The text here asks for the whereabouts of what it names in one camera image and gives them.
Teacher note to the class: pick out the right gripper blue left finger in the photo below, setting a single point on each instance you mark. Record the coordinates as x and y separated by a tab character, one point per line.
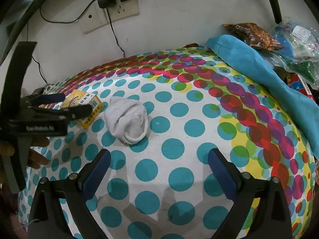
46	214

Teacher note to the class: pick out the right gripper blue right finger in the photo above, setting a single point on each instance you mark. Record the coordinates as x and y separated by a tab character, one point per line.
272	217

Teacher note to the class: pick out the yellow small carton box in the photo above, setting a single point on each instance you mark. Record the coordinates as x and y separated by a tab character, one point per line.
84	106

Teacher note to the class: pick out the blue towel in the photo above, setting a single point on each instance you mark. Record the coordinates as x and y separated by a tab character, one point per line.
244	59

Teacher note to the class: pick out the polka dot bed sheet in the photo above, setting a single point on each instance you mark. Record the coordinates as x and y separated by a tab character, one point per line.
163	187

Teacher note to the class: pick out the clear plastic bag pile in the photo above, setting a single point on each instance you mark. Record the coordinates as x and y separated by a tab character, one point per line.
300	49

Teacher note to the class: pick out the brown snack packet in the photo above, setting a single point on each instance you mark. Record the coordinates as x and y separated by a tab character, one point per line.
254	36

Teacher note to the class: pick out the white wall socket plate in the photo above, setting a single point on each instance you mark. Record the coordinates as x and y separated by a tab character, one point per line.
95	17

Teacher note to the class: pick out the wall-mounted black television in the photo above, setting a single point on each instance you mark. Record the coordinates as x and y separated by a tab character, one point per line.
14	16

